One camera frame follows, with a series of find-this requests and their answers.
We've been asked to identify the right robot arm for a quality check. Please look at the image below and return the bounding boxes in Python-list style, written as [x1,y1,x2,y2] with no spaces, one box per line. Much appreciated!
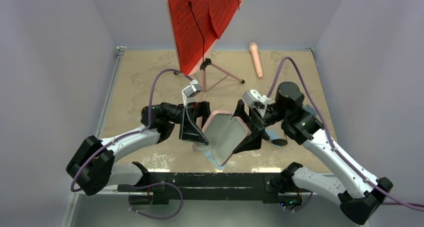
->
[233,81,393,225]

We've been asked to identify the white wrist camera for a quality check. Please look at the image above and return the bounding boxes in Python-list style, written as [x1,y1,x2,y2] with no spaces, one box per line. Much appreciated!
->
[181,79,203,106]
[242,89,272,118]

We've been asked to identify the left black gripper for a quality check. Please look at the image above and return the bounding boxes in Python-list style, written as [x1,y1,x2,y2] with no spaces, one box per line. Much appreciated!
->
[159,100,221,145]

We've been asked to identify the aluminium frame rail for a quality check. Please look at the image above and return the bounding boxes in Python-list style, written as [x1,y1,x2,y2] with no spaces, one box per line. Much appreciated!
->
[60,46,128,227]

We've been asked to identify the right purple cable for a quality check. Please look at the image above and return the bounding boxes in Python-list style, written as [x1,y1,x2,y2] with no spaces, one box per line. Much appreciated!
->
[266,56,424,213]

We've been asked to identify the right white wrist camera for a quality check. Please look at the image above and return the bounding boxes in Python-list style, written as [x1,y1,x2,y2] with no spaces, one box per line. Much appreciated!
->
[242,89,272,118]

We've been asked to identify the pink glasses case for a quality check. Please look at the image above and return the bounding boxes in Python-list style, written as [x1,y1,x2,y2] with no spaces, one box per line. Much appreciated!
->
[192,110,251,166]

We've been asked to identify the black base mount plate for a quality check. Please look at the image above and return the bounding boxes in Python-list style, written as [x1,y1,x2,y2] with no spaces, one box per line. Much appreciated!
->
[117,172,310,205]

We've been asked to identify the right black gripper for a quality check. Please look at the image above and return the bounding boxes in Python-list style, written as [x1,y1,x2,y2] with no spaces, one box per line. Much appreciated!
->
[222,99,289,153]

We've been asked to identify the black sunglasses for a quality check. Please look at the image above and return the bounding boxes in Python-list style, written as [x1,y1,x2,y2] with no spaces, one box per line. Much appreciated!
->
[267,138,288,147]

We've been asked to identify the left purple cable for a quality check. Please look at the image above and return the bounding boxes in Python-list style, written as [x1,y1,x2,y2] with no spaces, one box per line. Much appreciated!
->
[70,68,194,193]

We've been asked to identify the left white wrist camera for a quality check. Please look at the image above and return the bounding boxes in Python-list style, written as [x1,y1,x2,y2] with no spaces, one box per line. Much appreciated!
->
[181,79,203,106]

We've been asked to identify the pink toy microphone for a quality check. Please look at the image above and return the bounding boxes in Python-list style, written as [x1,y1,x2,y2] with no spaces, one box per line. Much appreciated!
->
[249,42,264,79]

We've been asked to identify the blue glasses case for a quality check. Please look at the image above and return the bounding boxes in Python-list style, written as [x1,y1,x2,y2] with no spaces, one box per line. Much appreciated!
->
[303,104,318,117]

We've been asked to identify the pink music stand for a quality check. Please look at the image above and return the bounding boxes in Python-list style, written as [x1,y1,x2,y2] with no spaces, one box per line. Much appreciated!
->
[190,60,247,102]

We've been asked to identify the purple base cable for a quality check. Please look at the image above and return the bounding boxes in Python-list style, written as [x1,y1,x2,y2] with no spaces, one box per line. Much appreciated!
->
[128,181,184,220]

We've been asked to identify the light blue cleaning cloth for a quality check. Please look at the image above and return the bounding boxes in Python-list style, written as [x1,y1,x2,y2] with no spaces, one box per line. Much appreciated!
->
[203,128,286,171]

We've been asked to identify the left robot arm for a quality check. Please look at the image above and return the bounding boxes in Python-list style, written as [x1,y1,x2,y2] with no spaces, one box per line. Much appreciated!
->
[66,101,211,196]

